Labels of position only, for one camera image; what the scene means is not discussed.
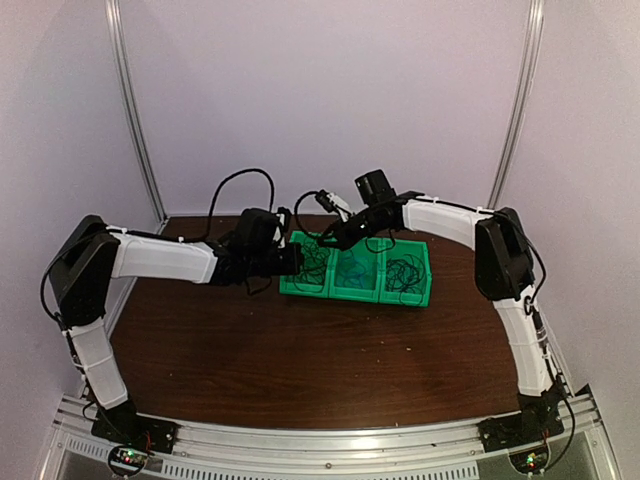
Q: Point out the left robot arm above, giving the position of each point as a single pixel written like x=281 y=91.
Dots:
x=96 y=253

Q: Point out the front aluminium rail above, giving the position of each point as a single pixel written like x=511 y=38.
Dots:
x=449 y=450

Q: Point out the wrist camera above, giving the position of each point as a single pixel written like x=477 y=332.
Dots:
x=283 y=216
x=333 y=203

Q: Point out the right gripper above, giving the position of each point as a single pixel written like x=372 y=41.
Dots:
x=346 y=241

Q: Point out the left green bin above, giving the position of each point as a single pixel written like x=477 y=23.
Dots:
x=313 y=279

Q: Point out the middle green bin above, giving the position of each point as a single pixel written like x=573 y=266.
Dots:
x=356 y=272

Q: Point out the green bin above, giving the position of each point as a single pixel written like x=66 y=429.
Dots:
x=313 y=279
x=407 y=275
x=356 y=272

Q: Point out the aluminium post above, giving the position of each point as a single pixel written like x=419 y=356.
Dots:
x=527 y=71
x=132 y=115

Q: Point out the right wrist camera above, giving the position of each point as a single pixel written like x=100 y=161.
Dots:
x=333 y=203

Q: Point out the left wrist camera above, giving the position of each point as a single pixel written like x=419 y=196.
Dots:
x=283 y=216

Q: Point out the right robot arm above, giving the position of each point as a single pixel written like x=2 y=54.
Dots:
x=504 y=265

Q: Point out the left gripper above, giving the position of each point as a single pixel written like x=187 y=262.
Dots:
x=293 y=262

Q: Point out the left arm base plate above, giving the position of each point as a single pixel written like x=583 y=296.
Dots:
x=135 y=442

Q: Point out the right aluminium post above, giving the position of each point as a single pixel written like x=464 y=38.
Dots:
x=527 y=71

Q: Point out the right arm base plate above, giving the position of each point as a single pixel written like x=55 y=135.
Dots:
x=525 y=439

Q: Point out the left aluminium post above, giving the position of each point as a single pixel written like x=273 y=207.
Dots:
x=132 y=115

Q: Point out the right green bin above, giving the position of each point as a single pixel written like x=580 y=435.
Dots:
x=407 y=275

